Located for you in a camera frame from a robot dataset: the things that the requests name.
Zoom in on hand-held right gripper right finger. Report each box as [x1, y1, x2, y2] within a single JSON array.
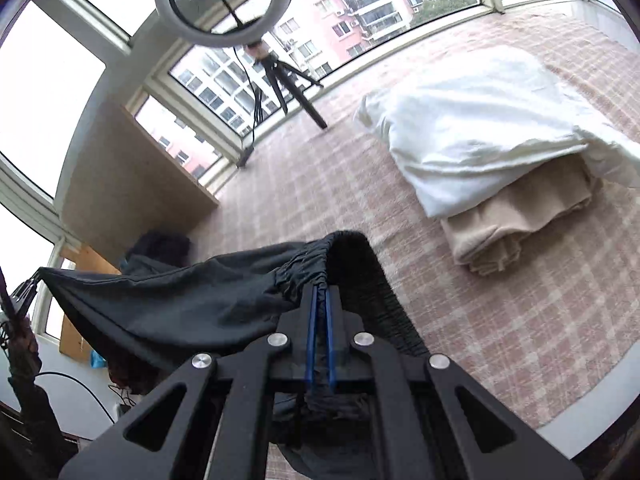
[[324, 285, 585, 480]]

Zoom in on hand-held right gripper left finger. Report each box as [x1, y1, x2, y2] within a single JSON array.
[[59, 284, 321, 480]]

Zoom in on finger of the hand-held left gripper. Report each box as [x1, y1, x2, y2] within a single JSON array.
[[9, 269, 42, 318]]

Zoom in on dark grey pants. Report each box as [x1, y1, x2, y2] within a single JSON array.
[[37, 230, 431, 480]]

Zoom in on person's left forearm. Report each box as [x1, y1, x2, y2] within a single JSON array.
[[7, 374, 66, 456]]

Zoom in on person's left hand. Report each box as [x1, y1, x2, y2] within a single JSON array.
[[10, 317, 41, 376]]

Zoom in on orange wooden cabinet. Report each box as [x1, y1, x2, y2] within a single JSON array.
[[59, 245, 123, 361]]

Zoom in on dark navy garment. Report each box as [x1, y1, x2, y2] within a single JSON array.
[[125, 230, 193, 273]]

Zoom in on beige wooden panel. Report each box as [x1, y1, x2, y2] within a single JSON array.
[[55, 100, 221, 266]]

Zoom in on person's dark jacket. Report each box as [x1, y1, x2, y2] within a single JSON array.
[[0, 402, 78, 480]]

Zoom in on pink plaid bed blanket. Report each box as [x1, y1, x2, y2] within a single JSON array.
[[190, 2, 640, 480]]

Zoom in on beige knitted blanket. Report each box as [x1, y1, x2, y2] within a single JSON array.
[[440, 152, 603, 277]]

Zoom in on white duvet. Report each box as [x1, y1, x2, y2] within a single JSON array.
[[354, 50, 640, 218]]

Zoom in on black power cable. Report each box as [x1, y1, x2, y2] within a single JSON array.
[[235, 45, 266, 168]]

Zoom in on white ring light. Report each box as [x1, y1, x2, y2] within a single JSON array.
[[154, 0, 293, 50]]

